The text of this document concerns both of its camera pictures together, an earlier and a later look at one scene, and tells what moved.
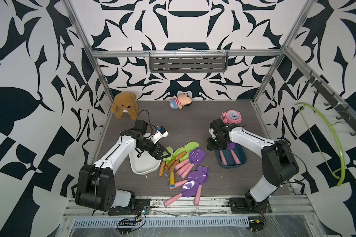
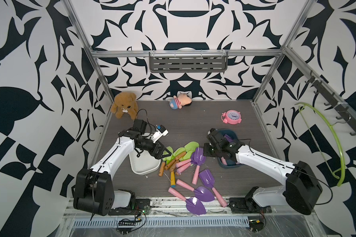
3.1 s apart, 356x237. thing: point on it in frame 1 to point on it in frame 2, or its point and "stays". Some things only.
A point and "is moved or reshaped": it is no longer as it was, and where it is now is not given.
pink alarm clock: [231, 116] stays
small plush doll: [181, 99] stays
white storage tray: [144, 164] stays
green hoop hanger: [335, 175] stays
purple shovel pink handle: [223, 158] stays
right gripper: [210, 145] to [205, 145]
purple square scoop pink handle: [196, 156] is moved or reshaped
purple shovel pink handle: [199, 177] to [208, 179]
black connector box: [255, 225] stays
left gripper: [158, 156] stays
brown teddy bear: [125, 102] stays
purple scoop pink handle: [188, 190] to [200, 191]
